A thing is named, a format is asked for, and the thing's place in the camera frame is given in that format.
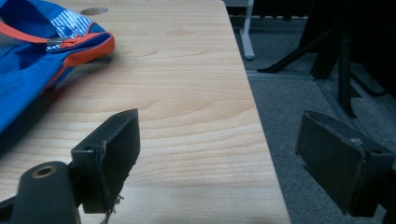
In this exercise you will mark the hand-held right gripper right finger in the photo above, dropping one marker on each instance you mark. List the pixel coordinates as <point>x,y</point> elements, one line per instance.
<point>336,165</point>

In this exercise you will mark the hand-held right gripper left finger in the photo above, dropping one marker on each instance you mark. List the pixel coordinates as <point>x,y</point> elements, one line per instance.
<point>106,161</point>

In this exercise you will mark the blue and orange garment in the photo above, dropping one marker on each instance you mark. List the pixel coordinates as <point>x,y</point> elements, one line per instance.
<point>28,56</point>

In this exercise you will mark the black metal stand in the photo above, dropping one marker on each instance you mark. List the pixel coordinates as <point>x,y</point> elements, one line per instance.
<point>336,56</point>

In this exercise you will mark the white metal table leg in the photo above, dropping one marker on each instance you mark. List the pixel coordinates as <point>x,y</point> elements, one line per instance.
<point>247,34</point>

